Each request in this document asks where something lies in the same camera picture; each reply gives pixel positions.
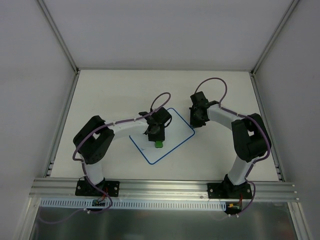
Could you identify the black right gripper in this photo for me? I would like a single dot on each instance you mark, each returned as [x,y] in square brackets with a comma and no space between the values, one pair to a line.
[196,119]

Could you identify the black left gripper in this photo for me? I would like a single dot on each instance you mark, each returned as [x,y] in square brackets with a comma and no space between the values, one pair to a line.
[156,137]

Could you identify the green whiteboard eraser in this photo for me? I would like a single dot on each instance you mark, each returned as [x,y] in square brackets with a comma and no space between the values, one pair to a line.
[158,144]

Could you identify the blue framed whiteboard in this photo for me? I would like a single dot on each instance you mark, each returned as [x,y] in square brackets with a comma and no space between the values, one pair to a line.
[176,134]

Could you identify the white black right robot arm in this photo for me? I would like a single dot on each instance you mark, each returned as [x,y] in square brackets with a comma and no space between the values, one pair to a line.
[250,138]

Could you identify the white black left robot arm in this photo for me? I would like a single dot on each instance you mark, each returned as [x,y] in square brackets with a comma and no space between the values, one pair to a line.
[95,137]

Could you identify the right circuit board connector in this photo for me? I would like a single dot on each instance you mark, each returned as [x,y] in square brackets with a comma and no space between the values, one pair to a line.
[235,205]

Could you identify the left green circuit board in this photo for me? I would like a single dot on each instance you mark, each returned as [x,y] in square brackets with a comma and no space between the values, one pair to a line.
[99,203]

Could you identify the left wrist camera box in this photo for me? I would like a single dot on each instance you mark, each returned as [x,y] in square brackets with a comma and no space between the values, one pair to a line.
[162,116]

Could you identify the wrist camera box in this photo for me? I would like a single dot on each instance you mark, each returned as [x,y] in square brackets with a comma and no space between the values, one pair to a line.
[162,116]
[198,98]

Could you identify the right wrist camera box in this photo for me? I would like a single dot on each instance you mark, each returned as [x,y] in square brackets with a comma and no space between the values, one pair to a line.
[198,98]

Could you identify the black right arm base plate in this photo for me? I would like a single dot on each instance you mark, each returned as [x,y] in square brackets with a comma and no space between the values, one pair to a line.
[225,191]

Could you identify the aluminium frame right rail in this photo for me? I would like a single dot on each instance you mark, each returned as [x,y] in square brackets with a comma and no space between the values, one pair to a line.
[256,84]

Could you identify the aluminium frame rail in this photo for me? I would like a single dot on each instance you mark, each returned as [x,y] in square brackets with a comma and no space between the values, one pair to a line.
[46,172]
[256,84]

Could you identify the aluminium frame left rail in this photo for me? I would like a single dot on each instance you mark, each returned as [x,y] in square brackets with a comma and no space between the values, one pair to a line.
[46,172]

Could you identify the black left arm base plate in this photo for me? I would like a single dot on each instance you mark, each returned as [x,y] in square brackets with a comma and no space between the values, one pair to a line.
[85,189]

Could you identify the white slotted cable duct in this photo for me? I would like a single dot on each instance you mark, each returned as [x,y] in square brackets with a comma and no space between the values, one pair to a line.
[135,204]

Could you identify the aluminium front mounting rail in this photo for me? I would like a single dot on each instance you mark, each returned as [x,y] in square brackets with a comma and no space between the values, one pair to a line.
[176,190]

